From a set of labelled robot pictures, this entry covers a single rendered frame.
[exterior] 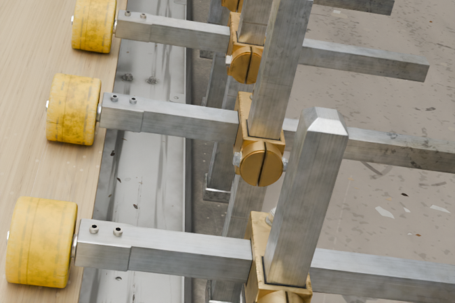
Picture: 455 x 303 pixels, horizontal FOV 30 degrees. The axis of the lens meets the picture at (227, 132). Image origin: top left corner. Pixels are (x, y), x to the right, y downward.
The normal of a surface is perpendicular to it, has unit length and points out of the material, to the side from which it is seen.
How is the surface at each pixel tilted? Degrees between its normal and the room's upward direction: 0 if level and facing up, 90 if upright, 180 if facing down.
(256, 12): 90
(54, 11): 0
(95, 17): 52
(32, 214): 17
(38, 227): 33
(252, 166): 90
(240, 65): 90
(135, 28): 90
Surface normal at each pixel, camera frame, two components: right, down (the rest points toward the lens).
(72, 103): 0.15, -0.19
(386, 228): 0.18, -0.84
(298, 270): 0.04, 0.51
